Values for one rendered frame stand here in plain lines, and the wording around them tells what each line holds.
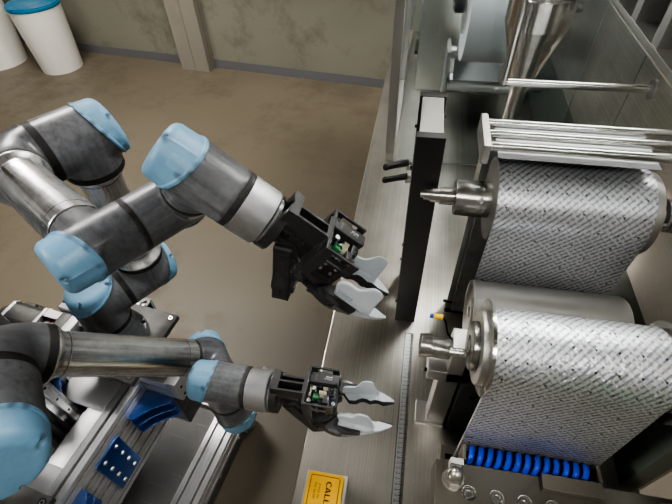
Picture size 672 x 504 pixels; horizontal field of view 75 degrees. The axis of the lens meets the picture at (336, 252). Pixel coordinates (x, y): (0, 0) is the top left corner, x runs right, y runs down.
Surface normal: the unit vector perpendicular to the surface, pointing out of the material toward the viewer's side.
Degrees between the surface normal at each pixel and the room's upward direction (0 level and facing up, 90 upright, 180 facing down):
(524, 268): 92
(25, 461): 85
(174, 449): 0
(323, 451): 0
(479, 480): 0
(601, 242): 92
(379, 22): 90
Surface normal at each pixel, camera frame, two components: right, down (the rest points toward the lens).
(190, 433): -0.03, -0.69
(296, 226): -0.18, 0.72
